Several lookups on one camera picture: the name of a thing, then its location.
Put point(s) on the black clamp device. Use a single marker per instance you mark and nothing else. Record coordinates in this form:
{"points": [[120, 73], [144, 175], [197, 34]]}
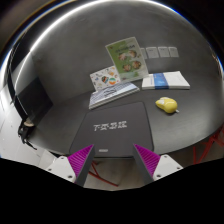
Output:
{"points": [[24, 130]]}

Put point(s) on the white and blue book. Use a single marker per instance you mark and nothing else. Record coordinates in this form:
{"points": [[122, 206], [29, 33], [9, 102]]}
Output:
{"points": [[165, 80]]}

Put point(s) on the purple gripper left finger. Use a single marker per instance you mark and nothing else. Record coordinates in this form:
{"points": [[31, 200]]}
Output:
{"points": [[75, 167]]}

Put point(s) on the yellow computer mouse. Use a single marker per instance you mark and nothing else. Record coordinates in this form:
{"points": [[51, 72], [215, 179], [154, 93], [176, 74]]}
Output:
{"points": [[168, 105]]}

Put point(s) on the white colourful sticker card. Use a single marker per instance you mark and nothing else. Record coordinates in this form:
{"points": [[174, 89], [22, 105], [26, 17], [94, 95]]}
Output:
{"points": [[105, 78]]}

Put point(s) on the red metal table frame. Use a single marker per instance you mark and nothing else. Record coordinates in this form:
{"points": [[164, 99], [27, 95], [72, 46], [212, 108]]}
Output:
{"points": [[217, 137]]}

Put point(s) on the striped grey book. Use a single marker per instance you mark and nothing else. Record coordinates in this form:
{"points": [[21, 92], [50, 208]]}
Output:
{"points": [[112, 93]]}

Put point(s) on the green food poster card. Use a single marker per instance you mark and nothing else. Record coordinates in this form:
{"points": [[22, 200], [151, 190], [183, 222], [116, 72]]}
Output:
{"points": [[128, 59]]}

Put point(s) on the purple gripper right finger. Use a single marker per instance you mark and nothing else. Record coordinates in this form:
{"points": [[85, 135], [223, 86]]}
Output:
{"points": [[153, 166]]}

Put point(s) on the white wall paper sheet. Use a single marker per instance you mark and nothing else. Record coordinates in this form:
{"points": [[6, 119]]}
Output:
{"points": [[143, 51], [173, 52], [163, 51], [152, 52]]}

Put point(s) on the black monitor screen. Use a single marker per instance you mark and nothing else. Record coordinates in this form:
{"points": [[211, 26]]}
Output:
{"points": [[33, 98]]}

